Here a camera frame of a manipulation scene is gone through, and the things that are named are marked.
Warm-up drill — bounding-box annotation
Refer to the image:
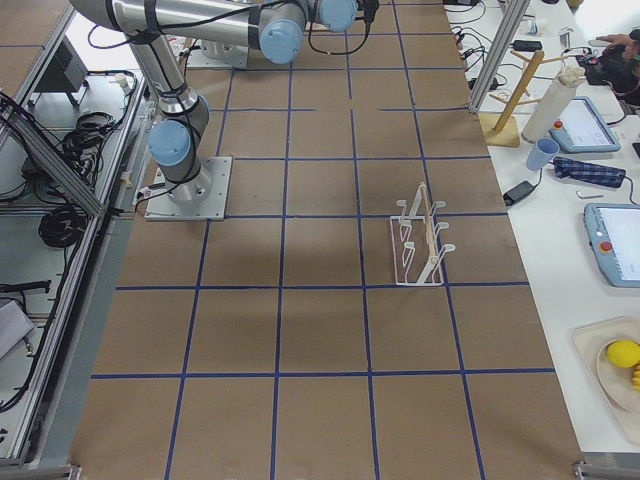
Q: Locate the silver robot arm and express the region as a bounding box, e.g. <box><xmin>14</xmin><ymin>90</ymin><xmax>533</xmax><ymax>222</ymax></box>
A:
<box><xmin>72</xmin><ymin>1</ymin><xmax>379</xmax><ymax>204</ymax></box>

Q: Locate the light blue cup on desk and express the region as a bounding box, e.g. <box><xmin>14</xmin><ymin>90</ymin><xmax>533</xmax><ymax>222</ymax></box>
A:
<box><xmin>525</xmin><ymin>138</ymin><xmax>560</xmax><ymax>171</ymax></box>

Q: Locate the black power adapter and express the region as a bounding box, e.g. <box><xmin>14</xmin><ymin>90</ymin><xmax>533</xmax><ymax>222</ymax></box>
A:
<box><xmin>502</xmin><ymin>181</ymin><xmax>537</xmax><ymax>207</ymax></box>

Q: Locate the wooden mug tree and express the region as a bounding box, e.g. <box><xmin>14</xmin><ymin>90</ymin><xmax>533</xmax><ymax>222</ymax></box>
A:
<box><xmin>479</xmin><ymin>49</ymin><xmax>567</xmax><ymax>148</ymax></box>

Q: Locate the blue teach pendant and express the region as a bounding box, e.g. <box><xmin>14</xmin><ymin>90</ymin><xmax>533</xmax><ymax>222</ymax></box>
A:
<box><xmin>583</xmin><ymin>203</ymin><xmax>639</xmax><ymax>288</ymax></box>
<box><xmin>549</xmin><ymin>96</ymin><xmax>620</xmax><ymax>154</ymax></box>

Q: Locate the blue plaid cloth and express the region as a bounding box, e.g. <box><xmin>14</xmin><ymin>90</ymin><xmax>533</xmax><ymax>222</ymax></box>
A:
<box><xmin>552</xmin><ymin>157</ymin><xmax>626</xmax><ymax>189</ymax></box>

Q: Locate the yellow lemon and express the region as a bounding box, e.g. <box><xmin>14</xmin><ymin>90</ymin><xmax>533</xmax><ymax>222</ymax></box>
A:
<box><xmin>605</xmin><ymin>339</ymin><xmax>640</xmax><ymax>368</ymax></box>

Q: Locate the white wire cup rack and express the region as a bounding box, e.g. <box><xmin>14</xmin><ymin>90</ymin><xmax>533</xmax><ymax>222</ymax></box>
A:
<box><xmin>389</xmin><ymin>182</ymin><xmax>456</xmax><ymax>287</ymax></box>

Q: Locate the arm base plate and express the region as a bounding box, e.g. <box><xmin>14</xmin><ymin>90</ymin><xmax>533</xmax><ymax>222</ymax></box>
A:
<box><xmin>144</xmin><ymin>157</ymin><xmax>233</xmax><ymax>221</ymax></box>

